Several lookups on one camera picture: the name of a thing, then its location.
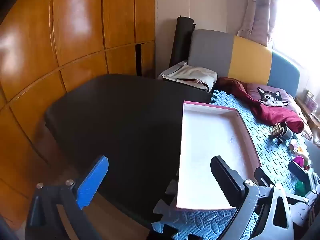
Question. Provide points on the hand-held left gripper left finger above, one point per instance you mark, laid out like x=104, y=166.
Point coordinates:
x=92, y=182

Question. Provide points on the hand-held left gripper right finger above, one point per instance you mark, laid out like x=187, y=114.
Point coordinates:
x=225, y=177

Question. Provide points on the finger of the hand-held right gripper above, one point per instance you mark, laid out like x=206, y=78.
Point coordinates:
x=297, y=171

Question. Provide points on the magenta perforated ball toy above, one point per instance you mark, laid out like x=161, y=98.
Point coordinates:
x=298, y=160

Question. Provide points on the green plastic cup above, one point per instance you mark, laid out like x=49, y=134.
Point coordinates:
x=301, y=187

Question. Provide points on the orange white toy gun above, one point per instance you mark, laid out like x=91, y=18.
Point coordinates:
x=300, y=150

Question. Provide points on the pink cardboard tray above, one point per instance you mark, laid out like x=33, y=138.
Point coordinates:
x=207, y=142

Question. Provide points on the black silver cylinder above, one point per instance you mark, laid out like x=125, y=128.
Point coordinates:
x=287, y=132

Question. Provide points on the gold brown hair claw clip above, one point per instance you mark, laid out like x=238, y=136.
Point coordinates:
x=275, y=130

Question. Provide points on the blue foam puzzle mat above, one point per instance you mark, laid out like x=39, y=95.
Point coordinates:
x=265, y=140

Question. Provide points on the wooden window ledge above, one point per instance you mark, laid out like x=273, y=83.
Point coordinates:
x=312, y=120

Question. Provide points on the maroon blanket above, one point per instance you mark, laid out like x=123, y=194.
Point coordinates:
x=272, y=112

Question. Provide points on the black table top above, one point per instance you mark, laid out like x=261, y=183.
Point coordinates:
x=112, y=117

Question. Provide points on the grey foam puzzle tile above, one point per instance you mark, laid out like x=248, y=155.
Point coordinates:
x=162, y=206

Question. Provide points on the purple box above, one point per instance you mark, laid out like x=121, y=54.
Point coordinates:
x=311, y=102

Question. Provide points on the purple cat pillow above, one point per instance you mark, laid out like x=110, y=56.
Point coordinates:
x=270, y=96

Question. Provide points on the beige canvas bag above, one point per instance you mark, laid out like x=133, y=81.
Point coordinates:
x=190, y=73

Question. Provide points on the grey yellow blue headboard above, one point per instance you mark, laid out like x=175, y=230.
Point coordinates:
x=250, y=57

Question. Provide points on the rolled black mat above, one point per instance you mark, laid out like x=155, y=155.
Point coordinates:
x=181, y=42

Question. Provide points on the wooden wardrobe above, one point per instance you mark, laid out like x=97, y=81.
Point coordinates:
x=75, y=30

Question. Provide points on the pale patterned curtain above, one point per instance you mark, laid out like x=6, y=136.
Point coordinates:
x=257, y=12

